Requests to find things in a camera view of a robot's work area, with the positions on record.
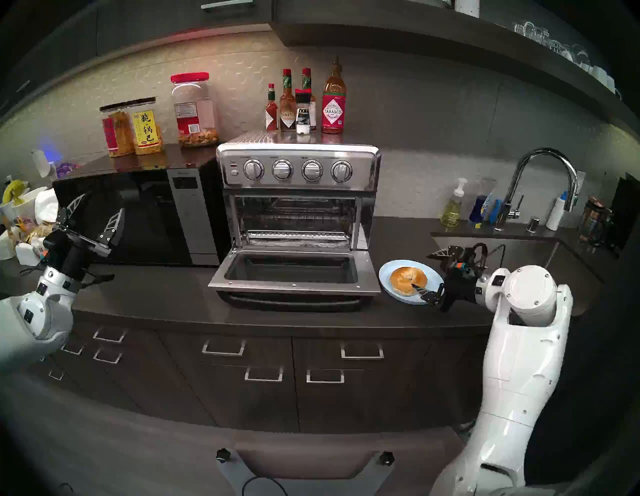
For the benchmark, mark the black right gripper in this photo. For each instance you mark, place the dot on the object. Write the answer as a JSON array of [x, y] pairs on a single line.
[[465, 285]]

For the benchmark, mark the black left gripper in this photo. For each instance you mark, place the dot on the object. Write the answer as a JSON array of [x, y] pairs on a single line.
[[67, 255]]

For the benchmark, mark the golden brown bagel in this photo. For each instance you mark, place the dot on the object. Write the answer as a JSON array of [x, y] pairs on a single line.
[[405, 280]]

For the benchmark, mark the glass toaster oven door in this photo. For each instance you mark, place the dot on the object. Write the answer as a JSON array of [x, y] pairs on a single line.
[[300, 287]]

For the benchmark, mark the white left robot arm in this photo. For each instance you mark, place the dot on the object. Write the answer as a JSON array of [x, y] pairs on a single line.
[[30, 320]]

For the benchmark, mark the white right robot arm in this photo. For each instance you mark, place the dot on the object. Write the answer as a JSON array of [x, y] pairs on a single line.
[[520, 375]]

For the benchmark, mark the silver oven knob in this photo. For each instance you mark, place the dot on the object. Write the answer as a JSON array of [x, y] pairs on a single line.
[[312, 170], [282, 170], [253, 170], [341, 171]]

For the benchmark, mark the stainless steel toaster oven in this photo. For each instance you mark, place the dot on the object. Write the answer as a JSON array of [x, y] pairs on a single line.
[[300, 150]]

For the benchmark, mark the white upright tissue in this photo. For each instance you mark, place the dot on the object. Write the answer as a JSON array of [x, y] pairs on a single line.
[[46, 205]]

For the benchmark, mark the clear bag of bread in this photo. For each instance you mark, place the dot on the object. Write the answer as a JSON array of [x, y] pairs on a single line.
[[37, 232]]

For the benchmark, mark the light blue plate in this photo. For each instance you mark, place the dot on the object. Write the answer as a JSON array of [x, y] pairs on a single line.
[[387, 289]]

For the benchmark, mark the purple box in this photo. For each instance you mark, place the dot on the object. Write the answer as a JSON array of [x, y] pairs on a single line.
[[66, 171]]

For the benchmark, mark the yellow soap pump bottle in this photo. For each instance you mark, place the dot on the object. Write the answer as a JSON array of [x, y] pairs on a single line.
[[451, 214]]

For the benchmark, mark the white bowl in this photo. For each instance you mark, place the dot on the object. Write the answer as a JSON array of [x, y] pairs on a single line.
[[27, 202]]

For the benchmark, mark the black Panasonic microwave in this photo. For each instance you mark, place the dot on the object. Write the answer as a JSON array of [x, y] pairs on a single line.
[[160, 225]]

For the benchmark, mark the small folded white napkin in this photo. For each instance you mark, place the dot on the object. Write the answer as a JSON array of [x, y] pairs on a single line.
[[25, 256]]

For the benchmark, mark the blue dish soap bottle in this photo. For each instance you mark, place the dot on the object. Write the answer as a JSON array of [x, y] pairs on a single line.
[[477, 210]]

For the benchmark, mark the yellow banana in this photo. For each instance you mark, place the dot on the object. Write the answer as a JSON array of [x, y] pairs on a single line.
[[14, 191]]

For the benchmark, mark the small white container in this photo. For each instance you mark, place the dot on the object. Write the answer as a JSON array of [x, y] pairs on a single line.
[[6, 247]]

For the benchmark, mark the snack jar red label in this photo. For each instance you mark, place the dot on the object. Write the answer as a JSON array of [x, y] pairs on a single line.
[[117, 135]]

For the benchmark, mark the small chrome sink fitting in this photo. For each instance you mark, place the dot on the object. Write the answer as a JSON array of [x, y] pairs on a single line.
[[533, 225]]

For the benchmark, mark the snack jar yellow label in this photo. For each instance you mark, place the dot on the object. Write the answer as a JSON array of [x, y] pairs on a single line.
[[146, 131]]

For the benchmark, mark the white bottle blue cap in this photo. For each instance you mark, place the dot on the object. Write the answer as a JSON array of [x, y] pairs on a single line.
[[555, 216]]

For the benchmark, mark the stainless steel sink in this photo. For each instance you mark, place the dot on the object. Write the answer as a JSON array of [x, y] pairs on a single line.
[[575, 260]]

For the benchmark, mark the clear jar red lid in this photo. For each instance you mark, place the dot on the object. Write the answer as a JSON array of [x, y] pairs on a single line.
[[194, 115]]

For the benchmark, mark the glass copper French press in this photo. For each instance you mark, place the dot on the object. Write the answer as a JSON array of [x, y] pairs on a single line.
[[591, 222]]

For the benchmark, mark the chrome gooseneck faucet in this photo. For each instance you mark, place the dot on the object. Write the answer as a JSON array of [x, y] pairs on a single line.
[[547, 151]]

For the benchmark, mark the black star knob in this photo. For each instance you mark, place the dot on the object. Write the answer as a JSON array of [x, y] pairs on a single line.
[[386, 458], [223, 455]]

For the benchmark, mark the large orange Tabasco bottle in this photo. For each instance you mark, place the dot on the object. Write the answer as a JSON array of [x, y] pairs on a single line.
[[334, 111]]

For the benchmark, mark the black coffee machine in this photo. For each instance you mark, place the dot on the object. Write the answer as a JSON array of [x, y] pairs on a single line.
[[627, 212]]

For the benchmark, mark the small red hot sauce bottle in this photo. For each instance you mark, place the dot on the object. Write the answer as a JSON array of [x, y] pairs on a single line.
[[272, 117]]

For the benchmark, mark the medium Tabasco sauce bottle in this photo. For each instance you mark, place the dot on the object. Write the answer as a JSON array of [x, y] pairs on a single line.
[[306, 79], [287, 116]]

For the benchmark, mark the dark wood drawer cabinet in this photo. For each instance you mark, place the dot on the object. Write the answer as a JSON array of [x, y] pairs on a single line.
[[230, 400]]

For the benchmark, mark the clear drinking glass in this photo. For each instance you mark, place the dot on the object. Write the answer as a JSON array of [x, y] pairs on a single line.
[[557, 47], [522, 27], [541, 35]]

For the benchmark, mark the white mug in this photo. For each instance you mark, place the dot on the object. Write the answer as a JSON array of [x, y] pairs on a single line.
[[597, 71], [611, 82]]

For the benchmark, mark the white perforated canister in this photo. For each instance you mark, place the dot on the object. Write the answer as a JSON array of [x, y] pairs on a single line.
[[466, 6]]

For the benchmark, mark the grey robot mounting plate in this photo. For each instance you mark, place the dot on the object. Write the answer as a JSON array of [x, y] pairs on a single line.
[[232, 475]]

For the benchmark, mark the dark wall cabinet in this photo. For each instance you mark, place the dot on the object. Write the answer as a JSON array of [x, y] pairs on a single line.
[[130, 25]]

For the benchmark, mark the dark open wall shelf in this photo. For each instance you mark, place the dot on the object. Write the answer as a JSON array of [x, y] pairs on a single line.
[[405, 30]]

